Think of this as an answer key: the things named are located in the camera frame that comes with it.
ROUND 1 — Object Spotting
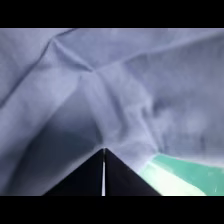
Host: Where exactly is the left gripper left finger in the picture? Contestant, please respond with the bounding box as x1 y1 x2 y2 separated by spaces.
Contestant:
43 148 105 197

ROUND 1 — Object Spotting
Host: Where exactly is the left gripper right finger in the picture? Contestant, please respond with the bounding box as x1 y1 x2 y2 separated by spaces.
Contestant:
104 147 162 197

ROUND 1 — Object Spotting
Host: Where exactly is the blue shirt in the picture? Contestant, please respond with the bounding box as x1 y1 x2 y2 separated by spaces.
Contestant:
0 27 224 197

